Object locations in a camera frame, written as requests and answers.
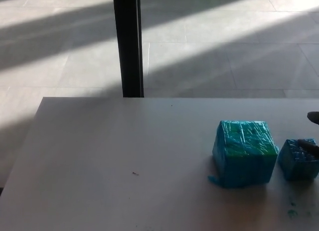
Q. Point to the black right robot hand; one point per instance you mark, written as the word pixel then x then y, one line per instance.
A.
pixel 314 117

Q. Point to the small blue cube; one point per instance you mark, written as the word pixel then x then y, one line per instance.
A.
pixel 291 163

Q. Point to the large blue wrapped cube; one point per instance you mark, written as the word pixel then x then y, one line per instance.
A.
pixel 245 160

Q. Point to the black vertical pillar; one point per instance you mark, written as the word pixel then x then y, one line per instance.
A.
pixel 128 44

